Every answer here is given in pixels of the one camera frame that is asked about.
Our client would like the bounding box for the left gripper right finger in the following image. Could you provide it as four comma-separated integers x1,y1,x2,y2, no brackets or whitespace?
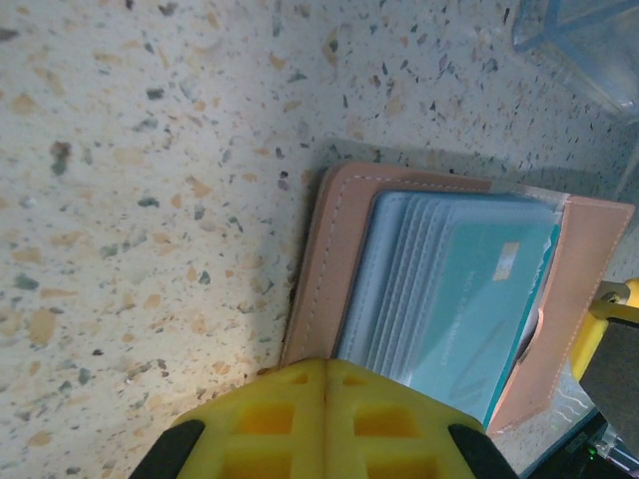
324,359,520,479

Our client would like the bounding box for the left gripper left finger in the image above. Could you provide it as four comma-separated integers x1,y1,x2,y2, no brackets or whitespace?
130,359,326,479

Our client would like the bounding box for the teal credit card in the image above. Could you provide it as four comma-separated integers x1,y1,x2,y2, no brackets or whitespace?
406,204,561,426

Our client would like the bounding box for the tan leather card holder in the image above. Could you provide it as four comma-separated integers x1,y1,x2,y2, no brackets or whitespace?
279,162,636,441

